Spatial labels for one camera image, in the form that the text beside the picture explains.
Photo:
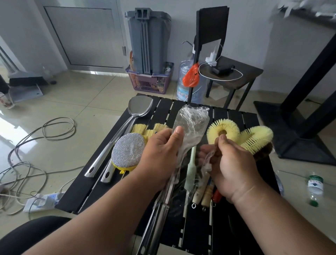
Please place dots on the person's left hand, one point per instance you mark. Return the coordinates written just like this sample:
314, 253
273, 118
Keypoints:
157, 157

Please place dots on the person's right hand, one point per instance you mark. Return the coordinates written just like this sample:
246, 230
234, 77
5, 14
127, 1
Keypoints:
233, 173

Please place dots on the person's right thumb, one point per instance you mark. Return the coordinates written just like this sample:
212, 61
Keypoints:
224, 144

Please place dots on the person's left thumb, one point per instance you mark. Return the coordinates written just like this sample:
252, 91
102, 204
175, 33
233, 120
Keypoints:
177, 139

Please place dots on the steel utensil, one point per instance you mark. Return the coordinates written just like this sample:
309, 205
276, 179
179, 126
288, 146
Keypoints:
193, 123

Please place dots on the person's left forearm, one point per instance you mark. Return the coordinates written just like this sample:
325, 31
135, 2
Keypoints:
105, 218

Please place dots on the person's right forearm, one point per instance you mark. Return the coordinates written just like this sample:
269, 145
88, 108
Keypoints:
283, 223

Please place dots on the yellow bristle brush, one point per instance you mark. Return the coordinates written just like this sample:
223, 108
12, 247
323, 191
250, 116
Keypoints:
160, 127

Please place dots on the pale green bottle brush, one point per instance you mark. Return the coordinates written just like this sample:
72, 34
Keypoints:
190, 173

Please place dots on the large clear water jug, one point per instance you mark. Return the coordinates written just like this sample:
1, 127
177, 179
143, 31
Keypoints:
181, 89

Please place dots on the steel spatula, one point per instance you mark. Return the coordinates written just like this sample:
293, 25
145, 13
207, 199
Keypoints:
139, 106

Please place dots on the purple plastic basket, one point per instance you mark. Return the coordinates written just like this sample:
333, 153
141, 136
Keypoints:
149, 82

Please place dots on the orange plastic bag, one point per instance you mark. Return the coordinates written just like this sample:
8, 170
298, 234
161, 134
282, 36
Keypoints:
190, 76

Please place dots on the black power adapter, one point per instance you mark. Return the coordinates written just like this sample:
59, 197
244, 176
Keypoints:
223, 69

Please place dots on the white charger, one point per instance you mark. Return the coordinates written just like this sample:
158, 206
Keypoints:
211, 59

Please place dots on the small plastic bottle green cap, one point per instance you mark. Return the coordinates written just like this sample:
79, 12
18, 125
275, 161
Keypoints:
315, 186

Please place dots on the grey trash bin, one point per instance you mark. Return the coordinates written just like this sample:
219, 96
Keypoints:
149, 39

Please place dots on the black chair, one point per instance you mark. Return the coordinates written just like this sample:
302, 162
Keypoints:
212, 23

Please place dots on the grey door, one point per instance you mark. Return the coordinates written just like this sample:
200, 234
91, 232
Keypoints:
86, 34

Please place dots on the white power strip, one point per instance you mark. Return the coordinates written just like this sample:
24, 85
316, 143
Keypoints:
43, 201

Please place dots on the printed paper cup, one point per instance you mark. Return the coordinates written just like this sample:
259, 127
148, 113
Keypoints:
6, 101

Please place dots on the person's black trouser leg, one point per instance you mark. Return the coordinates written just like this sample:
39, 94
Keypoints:
28, 236

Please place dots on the black table pedestal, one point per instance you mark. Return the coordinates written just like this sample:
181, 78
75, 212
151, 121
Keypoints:
296, 131

